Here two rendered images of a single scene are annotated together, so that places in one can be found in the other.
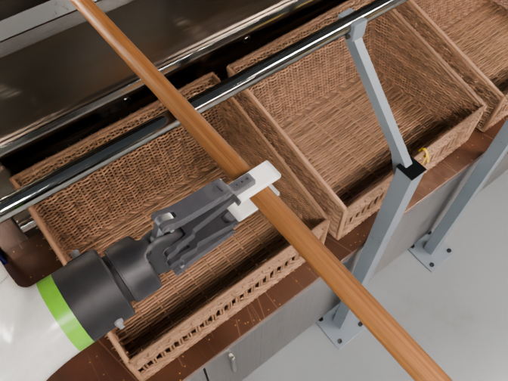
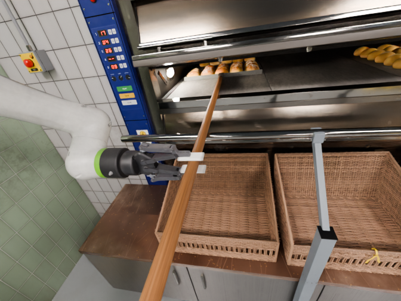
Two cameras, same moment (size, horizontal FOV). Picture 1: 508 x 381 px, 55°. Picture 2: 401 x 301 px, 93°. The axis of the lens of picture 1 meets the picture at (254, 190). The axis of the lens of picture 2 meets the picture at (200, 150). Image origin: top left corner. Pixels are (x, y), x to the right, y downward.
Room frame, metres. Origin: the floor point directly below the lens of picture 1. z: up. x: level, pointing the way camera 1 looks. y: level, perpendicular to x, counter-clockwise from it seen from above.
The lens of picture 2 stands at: (0.12, -0.35, 1.50)
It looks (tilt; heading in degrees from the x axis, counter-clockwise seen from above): 33 degrees down; 53
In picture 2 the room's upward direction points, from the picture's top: 9 degrees counter-clockwise
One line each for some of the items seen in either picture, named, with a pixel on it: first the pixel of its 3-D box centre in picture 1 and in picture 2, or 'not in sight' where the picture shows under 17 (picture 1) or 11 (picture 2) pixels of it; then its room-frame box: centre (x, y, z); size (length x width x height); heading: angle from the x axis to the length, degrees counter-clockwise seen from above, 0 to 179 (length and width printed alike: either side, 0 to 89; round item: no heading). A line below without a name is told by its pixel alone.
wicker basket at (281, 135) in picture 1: (356, 105); (341, 203); (0.95, -0.29, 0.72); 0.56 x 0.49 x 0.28; 129
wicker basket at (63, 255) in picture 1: (179, 215); (218, 198); (0.59, 0.18, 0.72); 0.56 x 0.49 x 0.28; 128
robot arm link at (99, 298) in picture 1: (95, 289); (119, 162); (0.21, 0.18, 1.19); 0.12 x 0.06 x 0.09; 38
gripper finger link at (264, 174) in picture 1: (252, 181); (191, 156); (0.35, 0.00, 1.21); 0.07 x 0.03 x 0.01; 128
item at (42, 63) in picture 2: not in sight; (36, 61); (0.20, 1.05, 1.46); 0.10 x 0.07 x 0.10; 127
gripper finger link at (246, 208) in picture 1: (252, 199); (193, 168); (0.35, 0.00, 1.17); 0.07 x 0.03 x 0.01; 128
